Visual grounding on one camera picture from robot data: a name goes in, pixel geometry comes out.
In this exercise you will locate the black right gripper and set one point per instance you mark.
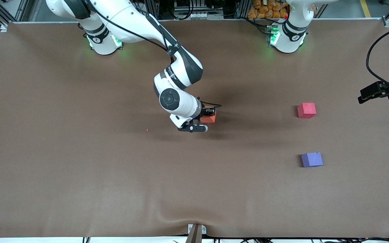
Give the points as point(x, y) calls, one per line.
point(205, 111)

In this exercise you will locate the orange foam block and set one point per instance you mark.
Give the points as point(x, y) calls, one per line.
point(209, 118)

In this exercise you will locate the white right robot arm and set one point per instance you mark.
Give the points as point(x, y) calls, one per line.
point(181, 101)

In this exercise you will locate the red foam block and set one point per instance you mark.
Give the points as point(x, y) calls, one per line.
point(306, 110)

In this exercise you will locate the brown table cloth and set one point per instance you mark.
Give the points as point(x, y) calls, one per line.
point(194, 182)

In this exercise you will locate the purple foam block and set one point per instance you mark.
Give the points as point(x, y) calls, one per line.
point(312, 159)

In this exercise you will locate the small white terminal strip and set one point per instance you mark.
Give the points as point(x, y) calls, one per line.
point(198, 15)

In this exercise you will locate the pile of orange bags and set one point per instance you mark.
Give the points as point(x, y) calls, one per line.
point(268, 9)

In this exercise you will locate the silver corner bracket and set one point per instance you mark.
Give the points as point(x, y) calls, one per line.
point(3, 27)
point(387, 23)

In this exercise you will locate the aluminium frame post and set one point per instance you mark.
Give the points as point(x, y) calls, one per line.
point(154, 9)

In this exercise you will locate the metal clamp bracket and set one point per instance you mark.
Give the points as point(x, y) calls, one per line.
point(197, 232)

